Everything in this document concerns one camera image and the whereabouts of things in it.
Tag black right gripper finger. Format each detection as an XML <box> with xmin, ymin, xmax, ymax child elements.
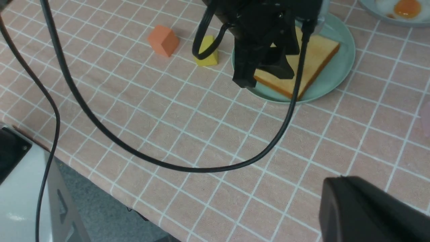
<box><xmin>318</xmin><ymin>176</ymin><xmax>430</xmax><ymax>242</ymax></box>

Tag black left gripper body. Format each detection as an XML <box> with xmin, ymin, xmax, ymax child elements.
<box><xmin>202</xmin><ymin>0</ymin><xmax>324</xmax><ymax>44</ymax></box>

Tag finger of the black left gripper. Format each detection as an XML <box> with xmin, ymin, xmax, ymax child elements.
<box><xmin>261</xmin><ymin>20</ymin><xmax>300</xmax><ymax>79</ymax></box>
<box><xmin>232</xmin><ymin>32</ymin><xmax>273</xmax><ymax>88</ymax></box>

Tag toast slice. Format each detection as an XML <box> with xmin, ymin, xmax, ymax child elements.
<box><xmin>254</xmin><ymin>35</ymin><xmax>340</xmax><ymax>100</ymax></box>

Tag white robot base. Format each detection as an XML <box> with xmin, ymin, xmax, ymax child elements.
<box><xmin>0</xmin><ymin>123</ymin><xmax>90</xmax><ymax>242</ymax></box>

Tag yellow cube block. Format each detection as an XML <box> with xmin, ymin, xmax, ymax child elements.
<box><xmin>195</xmin><ymin>35</ymin><xmax>218</xmax><ymax>66</ymax></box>

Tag teal green empty plate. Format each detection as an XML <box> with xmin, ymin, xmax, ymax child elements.
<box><xmin>248</xmin><ymin>13</ymin><xmax>356</xmax><ymax>104</ymax></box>

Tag orange cube block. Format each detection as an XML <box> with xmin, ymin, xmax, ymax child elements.
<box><xmin>147</xmin><ymin>25</ymin><xmax>179</xmax><ymax>57</ymax></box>

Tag grey-blue egg plate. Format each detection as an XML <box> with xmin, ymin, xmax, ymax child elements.
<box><xmin>358</xmin><ymin>0</ymin><xmax>430</xmax><ymax>28</ymax></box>

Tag fried egg lower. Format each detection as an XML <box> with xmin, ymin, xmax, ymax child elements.
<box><xmin>375</xmin><ymin>0</ymin><xmax>430</xmax><ymax>23</ymax></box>

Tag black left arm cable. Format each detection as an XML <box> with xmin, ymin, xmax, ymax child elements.
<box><xmin>39</xmin><ymin>0</ymin><xmax>315</xmax><ymax>173</ymax></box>

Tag thin black cable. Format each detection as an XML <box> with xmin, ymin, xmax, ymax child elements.
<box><xmin>0</xmin><ymin>17</ymin><xmax>61</xmax><ymax>242</ymax></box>

